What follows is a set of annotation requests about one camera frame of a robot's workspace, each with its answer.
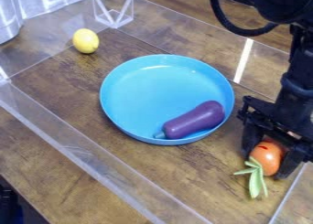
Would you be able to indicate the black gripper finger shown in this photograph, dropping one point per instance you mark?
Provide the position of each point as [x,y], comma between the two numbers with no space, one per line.
[252,136]
[300,154]

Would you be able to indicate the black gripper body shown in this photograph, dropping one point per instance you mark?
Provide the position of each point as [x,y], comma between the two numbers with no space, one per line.
[284,119]

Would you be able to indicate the orange toy carrot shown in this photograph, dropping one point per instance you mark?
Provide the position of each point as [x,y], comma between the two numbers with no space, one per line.
[263,164]

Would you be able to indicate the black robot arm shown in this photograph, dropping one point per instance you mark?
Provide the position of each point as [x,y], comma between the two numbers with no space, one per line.
[295,13]

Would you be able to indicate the blue round tray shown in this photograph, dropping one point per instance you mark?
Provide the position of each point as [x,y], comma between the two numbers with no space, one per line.
[152,89]

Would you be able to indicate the purple toy eggplant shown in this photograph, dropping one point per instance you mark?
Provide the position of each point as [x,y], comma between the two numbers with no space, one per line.
[204,117]

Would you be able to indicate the yellow toy lemon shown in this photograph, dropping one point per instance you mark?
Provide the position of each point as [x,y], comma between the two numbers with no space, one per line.
[86,41]

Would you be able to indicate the grey white curtain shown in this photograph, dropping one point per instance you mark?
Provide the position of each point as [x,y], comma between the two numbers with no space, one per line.
[15,11]

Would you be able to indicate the clear acrylic enclosure wall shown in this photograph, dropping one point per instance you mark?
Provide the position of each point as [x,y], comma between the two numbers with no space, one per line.
[82,171]

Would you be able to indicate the clear acrylic corner bracket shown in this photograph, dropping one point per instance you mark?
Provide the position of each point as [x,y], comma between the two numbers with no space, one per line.
[112,17]

